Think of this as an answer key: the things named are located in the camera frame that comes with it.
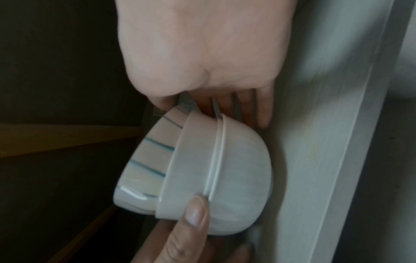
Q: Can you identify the person's right hand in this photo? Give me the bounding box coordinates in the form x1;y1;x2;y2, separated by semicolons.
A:
116;0;292;130

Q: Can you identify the person's left hand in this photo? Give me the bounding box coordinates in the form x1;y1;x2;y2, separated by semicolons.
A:
130;195;255;263

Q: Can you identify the white ceramic bowl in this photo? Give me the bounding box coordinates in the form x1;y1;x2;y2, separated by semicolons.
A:
205;114;274;236
155;111;225;222

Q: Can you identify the blue striped ceramic bowl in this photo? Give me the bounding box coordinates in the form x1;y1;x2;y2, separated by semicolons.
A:
113;106;192;214

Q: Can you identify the wooden shelf board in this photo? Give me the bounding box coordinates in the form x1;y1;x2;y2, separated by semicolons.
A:
0;123;144;158

